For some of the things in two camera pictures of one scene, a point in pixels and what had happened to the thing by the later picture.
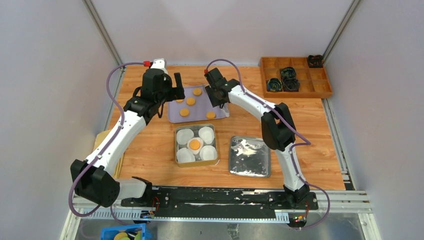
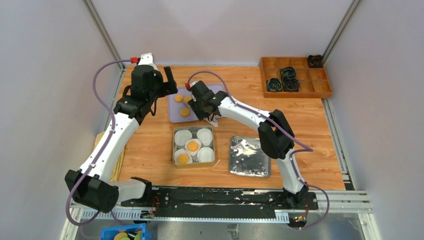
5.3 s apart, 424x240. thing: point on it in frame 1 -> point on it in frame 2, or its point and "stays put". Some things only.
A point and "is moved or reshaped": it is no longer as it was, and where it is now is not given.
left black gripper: [178, 91] -> [167, 87]
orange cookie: [184, 112] stays put
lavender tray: [196, 106] stays put
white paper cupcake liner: [207, 153] stays put
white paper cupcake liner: [207, 134] stays put
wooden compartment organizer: [313, 81] stays put
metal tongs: [226, 107] is moved or reshaped
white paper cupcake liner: [183, 135] stays put
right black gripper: [215, 102] -> [200, 114]
